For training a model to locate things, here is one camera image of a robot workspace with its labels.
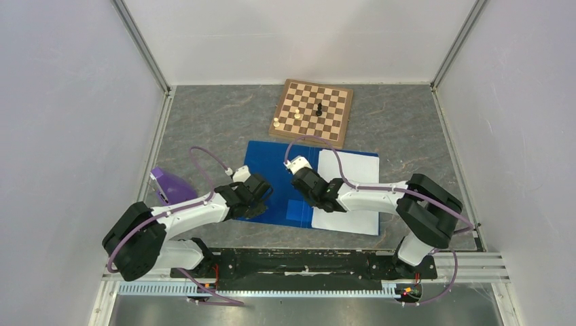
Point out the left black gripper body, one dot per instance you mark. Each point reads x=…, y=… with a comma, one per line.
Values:
x=256, y=208

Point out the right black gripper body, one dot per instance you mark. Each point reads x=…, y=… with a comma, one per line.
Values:
x=313, y=201

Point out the blue folder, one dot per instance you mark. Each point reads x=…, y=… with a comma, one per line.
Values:
x=286, y=205

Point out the white paper stack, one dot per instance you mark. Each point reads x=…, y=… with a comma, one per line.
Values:
x=357, y=168

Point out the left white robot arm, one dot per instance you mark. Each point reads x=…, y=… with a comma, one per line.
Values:
x=142, y=239

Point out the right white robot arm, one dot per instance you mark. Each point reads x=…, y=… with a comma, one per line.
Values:
x=430, y=212

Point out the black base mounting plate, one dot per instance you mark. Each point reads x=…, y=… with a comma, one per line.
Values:
x=242, y=269

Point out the purple stapler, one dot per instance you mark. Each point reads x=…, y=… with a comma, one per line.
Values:
x=171, y=189

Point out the wooden chessboard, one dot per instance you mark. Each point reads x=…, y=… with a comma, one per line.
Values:
x=304, y=95

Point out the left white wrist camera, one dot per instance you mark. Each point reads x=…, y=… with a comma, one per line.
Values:
x=241, y=174

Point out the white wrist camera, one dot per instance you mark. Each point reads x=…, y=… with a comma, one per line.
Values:
x=241, y=174
x=297, y=164

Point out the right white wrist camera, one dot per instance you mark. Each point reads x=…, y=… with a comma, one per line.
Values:
x=297, y=164

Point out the grey slotted cable duct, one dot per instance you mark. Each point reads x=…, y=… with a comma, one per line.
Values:
x=189, y=289

